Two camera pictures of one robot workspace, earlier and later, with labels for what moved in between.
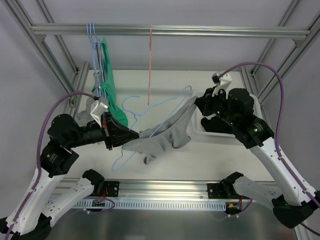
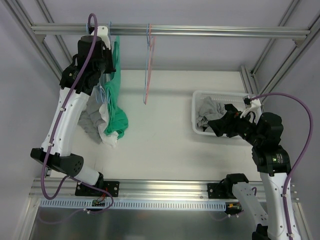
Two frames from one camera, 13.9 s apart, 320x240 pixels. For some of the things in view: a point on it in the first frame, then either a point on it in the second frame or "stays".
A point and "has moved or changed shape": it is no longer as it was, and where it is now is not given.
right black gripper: x=207 y=100 to x=229 y=121
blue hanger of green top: x=97 y=47 has moved or changed shape
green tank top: x=107 y=86 has moved or changed shape
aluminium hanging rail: x=174 y=30 stays
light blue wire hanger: x=139 y=115 to x=147 y=27
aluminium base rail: x=72 y=189 stays
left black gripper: x=108 y=131 to x=110 y=64
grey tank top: x=154 y=140 has moved or changed shape
